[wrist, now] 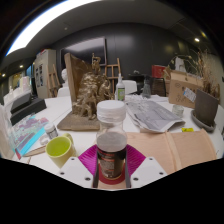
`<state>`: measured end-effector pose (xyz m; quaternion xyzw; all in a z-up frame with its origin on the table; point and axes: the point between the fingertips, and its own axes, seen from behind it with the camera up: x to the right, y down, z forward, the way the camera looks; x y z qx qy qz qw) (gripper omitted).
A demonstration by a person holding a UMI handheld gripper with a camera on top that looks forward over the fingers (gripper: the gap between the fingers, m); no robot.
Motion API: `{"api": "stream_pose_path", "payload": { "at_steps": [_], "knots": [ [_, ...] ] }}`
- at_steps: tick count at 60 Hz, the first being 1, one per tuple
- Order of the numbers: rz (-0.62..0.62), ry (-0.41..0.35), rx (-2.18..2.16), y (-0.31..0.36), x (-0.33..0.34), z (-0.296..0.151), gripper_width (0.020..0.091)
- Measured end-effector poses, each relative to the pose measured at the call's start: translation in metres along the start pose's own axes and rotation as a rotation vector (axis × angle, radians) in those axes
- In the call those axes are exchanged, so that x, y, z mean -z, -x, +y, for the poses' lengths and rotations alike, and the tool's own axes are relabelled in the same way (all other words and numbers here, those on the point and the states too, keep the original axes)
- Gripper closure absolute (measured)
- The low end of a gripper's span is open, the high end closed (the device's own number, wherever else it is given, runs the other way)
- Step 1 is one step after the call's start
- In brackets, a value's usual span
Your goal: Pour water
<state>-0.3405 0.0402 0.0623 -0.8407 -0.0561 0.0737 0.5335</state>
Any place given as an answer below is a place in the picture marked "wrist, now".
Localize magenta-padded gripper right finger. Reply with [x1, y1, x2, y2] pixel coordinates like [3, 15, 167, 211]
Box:
[125, 144, 168, 190]

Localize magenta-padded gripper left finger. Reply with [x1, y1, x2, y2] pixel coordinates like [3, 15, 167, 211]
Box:
[56, 144, 100, 189]

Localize white-capped dark-label drink bottle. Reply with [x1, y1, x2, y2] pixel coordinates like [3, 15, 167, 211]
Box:
[95, 99, 128, 180]

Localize yellow-green mug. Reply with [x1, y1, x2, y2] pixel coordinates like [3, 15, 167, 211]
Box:
[45, 133, 75, 169]

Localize small white-lidded jar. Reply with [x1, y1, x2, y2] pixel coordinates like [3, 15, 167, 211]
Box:
[43, 123, 59, 140]

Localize white round lid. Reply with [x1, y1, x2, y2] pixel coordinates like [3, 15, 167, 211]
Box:
[39, 135, 50, 146]

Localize grey newspaper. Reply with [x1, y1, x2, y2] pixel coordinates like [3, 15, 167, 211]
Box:
[124, 98, 186, 134]

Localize golden relief sculpture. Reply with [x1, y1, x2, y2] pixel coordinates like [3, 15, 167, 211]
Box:
[56, 52, 113, 132]

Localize small pale cup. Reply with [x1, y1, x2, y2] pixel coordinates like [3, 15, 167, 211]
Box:
[171, 104, 185, 118]

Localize white green-label squeeze bottle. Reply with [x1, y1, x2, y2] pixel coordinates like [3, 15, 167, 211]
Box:
[115, 73, 126, 102]

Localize white plastic chair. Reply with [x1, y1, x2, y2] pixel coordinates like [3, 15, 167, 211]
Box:
[114, 79, 138, 96]
[56, 86, 71, 98]
[213, 104, 224, 134]

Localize grey plant saucer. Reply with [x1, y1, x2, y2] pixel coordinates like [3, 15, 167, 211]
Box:
[190, 109, 217, 133]

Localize black flat cases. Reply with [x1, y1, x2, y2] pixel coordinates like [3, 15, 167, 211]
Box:
[9, 92, 48, 126]

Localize wooden easel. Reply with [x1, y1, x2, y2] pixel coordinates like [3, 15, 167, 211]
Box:
[46, 64, 62, 98]
[91, 53, 122, 94]

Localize white canvas panel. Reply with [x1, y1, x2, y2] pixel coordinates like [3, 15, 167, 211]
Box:
[0, 103, 16, 160]

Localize brown cardboard box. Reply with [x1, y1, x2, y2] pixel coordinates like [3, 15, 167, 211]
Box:
[168, 69, 205, 109]

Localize white plaster bust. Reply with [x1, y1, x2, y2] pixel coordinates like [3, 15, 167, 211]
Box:
[60, 68, 69, 89]

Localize red box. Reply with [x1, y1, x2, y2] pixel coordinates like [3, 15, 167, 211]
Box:
[151, 64, 167, 79]

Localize beige shelf cabinet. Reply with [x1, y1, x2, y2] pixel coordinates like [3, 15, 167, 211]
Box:
[33, 49, 58, 99]

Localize white plaster figure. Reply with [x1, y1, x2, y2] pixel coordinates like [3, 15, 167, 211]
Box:
[173, 56, 186, 73]

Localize black wall screen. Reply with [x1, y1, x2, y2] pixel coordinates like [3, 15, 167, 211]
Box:
[59, 36, 108, 70]

